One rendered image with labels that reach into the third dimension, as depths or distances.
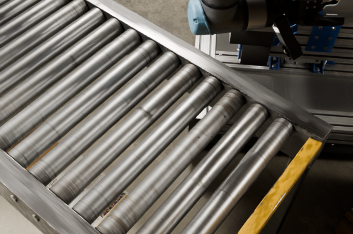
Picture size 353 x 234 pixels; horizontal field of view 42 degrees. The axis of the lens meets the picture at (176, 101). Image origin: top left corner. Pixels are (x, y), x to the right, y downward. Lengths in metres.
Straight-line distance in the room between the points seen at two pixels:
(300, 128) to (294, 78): 0.92
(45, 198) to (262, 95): 0.52
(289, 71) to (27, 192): 1.29
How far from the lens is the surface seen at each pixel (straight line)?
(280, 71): 1.95
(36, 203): 0.94
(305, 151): 0.99
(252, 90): 1.09
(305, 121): 1.06
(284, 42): 1.01
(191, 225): 0.89
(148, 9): 2.52
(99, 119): 1.02
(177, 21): 2.44
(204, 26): 0.92
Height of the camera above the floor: 1.61
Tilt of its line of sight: 51 degrees down
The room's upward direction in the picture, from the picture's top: 2 degrees clockwise
